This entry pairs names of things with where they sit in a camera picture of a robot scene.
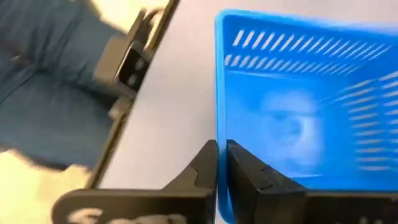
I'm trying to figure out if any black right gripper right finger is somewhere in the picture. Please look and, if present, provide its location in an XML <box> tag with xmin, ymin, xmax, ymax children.
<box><xmin>226</xmin><ymin>139</ymin><xmax>398</xmax><ymax>224</ymax></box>

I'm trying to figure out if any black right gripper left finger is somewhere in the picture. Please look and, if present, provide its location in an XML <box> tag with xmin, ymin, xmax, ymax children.
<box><xmin>51</xmin><ymin>139</ymin><xmax>218</xmax><ymax>224</ymax></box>

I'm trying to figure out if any blue slotted plastic basket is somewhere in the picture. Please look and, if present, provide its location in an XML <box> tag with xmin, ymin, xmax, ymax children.
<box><xmin>214</xmin><ymin>8</ymin><xmax>398</xmax><ymax>224</ymax></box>

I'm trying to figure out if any person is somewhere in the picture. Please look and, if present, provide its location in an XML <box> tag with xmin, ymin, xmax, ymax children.
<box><xmin>0</xmin><ymin>0</ymin><xmax>133</xmax><ymax>171</ymax></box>

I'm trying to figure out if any black table edge rail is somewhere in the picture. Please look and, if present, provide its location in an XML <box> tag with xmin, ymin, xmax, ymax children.
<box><xmin>85</xmin><ymin>0</ymin><xmax>182</xmax><ymax>190</ymax></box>

